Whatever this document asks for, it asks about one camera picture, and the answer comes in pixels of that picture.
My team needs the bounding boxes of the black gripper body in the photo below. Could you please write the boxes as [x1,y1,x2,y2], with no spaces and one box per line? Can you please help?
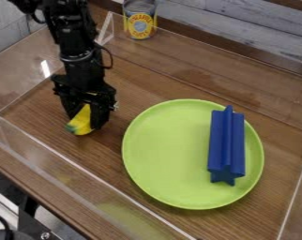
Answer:
[51,54,116,110]

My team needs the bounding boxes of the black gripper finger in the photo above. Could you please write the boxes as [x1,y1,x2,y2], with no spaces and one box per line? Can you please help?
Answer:
[60,94,85,119]
[91,100,111,129]

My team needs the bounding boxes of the yellow toy banana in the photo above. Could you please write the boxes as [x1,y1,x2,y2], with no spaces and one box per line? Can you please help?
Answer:
[67,104,93,136]

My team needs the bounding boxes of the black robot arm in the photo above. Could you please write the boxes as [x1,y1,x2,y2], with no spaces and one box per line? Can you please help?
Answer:
[8,0,116,135]

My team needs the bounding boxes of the green round plate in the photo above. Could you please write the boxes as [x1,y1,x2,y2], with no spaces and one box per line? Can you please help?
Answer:
[121,99,264,210]

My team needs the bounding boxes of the yellow labelled tin can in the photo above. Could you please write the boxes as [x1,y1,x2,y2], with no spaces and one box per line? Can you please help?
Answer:
[123,0,157,40]

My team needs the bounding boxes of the blue star-shaped block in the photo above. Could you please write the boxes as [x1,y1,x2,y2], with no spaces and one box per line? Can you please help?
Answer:
[208,106,246,186]

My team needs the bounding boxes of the black metal stand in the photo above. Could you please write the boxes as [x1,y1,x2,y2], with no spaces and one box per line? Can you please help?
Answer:
[17,196,61,240]

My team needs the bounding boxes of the clear acrylic corner bracket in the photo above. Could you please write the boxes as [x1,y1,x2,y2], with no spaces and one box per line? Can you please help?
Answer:
[95,12,113,46]

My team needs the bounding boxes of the clear acrylic enclosure wall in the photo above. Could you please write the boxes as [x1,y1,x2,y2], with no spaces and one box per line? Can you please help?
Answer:
[0,114,195,240]

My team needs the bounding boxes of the black cable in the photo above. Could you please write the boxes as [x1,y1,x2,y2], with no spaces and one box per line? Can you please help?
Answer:
[0,214,16,240]

